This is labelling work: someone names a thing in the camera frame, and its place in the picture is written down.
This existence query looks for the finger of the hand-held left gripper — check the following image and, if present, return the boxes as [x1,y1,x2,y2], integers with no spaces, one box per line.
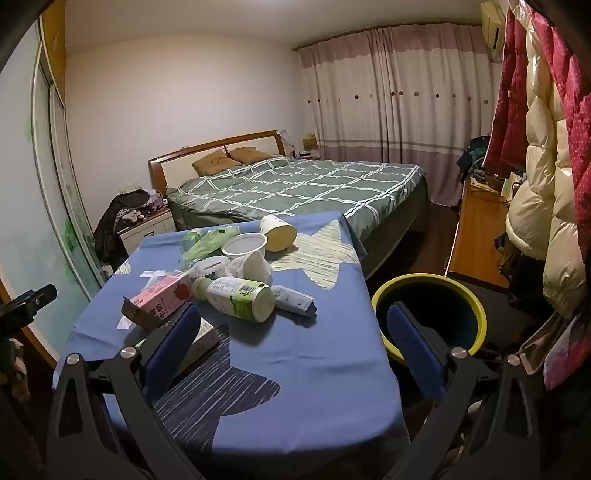
[0,283,57,325]

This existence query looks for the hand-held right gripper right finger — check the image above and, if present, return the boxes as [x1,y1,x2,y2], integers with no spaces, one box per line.
[386,302,549,480]

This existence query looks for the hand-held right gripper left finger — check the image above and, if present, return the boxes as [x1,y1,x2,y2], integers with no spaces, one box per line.
[45,302,218,480]

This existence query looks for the pink milk carton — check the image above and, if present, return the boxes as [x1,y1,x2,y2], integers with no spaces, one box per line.
[129,271,194,325]

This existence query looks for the yellow-rimmed dark trash bin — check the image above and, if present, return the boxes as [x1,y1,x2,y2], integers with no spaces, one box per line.
[370,273,488,366]

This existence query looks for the white bottle with green label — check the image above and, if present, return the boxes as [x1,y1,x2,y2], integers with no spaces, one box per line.
[191,276,277,322]

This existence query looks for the white ruffled paper liner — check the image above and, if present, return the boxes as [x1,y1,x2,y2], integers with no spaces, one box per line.
[189,257,230,280]

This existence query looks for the green plastic wrapper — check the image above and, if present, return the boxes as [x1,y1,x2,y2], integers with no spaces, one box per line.
[182,227,242,271]

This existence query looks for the green plastic bottle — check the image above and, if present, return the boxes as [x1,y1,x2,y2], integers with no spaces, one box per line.
[179,228,204,252]

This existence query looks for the white paper cup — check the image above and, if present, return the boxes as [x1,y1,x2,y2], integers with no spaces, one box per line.
[226,255,274,289]

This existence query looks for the white plastic bowl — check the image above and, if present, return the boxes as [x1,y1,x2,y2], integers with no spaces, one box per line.
[222,233,269,259]

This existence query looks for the white squeeze tube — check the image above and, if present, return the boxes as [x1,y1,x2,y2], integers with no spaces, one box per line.
[270,285,318,318]

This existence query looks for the cream paper tub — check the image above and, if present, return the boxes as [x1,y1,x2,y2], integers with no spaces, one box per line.
[259,213,297,253]

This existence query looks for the glass sliding wardrobe door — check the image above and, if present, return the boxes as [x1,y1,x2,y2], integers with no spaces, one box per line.
[0,18,112,365]

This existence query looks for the blue star-print tablecloth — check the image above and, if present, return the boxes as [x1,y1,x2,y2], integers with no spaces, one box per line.
[65,211,411,462]

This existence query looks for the dark jacket pile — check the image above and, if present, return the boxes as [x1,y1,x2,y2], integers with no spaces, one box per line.
[93,188,153,265]

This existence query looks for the wooden desk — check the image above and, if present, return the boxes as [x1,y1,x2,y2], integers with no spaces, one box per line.
[445,178,511,289]

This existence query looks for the wooden bed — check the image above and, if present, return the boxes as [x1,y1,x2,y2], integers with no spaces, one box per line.
[148,130,430,278]

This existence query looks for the colourful clothes pile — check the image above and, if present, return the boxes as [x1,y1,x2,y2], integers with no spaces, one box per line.
[117,191,169,223]

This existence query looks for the brown pillow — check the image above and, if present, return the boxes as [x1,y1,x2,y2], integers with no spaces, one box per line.
[192,150,242,176]
[229,147,273,165]

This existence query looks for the dark clothes heap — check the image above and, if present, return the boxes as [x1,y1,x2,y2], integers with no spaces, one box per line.
[457,136,492,183]

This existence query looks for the green checked quilt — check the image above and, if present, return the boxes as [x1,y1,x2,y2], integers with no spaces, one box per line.
[166,156,428,232]

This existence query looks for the cream puffer jacket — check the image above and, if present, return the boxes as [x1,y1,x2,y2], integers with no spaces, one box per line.
[505,14,578,319]

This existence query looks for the pink and white curtain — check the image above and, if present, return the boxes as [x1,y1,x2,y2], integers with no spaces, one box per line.
[295,22,502,206]

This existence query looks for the cream air conditioner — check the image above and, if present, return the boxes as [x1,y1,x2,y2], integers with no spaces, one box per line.
[480,1,506,62]

